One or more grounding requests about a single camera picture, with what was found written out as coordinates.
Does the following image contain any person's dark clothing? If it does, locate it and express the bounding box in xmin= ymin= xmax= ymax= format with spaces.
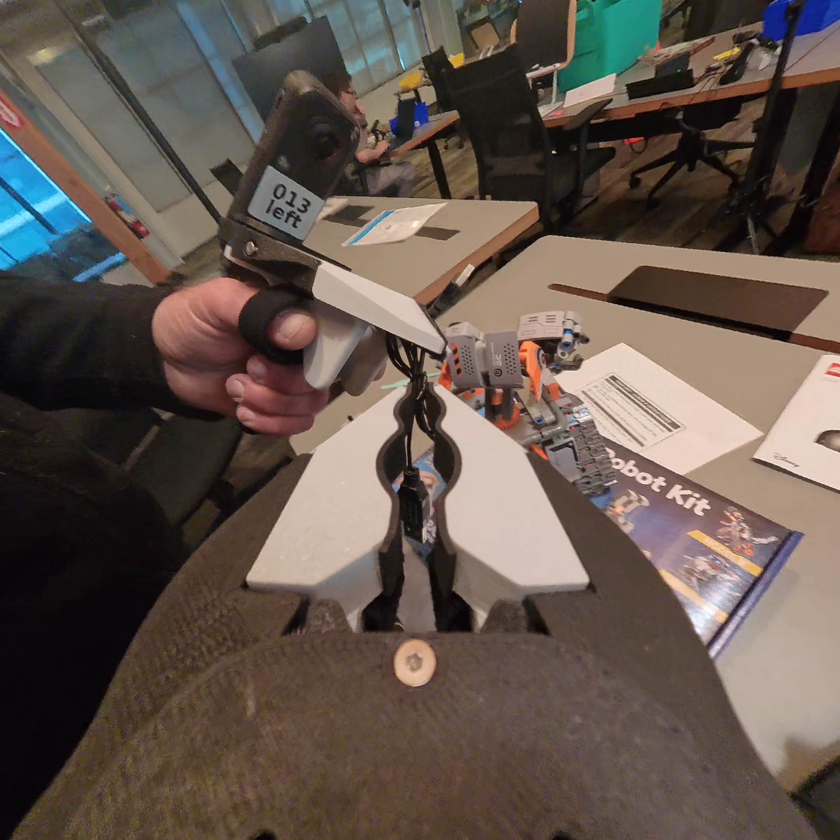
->
xmin=0 ymin=394 xmax=296 ymax=840

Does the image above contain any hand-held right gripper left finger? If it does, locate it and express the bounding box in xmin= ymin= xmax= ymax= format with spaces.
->
xmin=247 ymin=388 xmax=401 ymax=607

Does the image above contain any black-and-white instruction booklet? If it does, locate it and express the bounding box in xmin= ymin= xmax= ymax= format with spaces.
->
xmin=754 ymin=355 xmax=840 ymax=494

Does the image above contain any person's left forearm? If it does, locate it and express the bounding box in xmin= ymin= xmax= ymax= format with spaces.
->
xmin=0 ymin=276 xmax=172 ymax=414

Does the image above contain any black office chair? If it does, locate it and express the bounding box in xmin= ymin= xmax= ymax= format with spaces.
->
xmin=440 ymin=46 xmax=618 ymax=231

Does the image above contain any printed paper sheet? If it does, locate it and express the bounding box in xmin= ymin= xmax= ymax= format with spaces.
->
xmin=344 ymin=203 xmax=448 ymax=249

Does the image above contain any white instruction sheet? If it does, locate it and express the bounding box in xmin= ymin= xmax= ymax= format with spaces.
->
xmin=558 ymin=344 xmax=765 ymax=476

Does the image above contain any tracked building-block toy robot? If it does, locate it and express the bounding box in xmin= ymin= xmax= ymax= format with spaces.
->
xmin=440 ymin=311 xmax=611 ymax=496

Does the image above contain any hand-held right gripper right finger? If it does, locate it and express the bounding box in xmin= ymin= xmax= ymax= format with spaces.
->
xmin=441 ymin=388 xmax=592 ymax=605

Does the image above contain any black monitor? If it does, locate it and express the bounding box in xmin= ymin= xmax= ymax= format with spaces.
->
xmin=234 ymin=16 xmax=349 ymax=119

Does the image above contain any green storage bin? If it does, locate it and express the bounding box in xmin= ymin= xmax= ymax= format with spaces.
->
xmin=562 ymin=0 xmax=665 ymax=90

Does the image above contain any black usb cable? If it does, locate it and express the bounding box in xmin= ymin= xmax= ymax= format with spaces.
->
xmin=385 ymin=335 xmax=443 ymax=546

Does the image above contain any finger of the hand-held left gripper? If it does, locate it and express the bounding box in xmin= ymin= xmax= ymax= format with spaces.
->
xmin=313 ymin=267 xmax=447 ymax=355

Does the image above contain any person's left hand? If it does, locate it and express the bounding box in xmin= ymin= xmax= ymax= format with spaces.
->
xmin=151 ymin=279 xmax=329 ymax=438

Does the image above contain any small blue storage bin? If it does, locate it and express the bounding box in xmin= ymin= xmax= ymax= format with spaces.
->
xmin=762 ymin=0 xmax=840 ymax=40

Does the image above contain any blue robot kit box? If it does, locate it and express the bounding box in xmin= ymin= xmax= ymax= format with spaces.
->
xmin=394 ymin=440 xmax=804 ymax=657

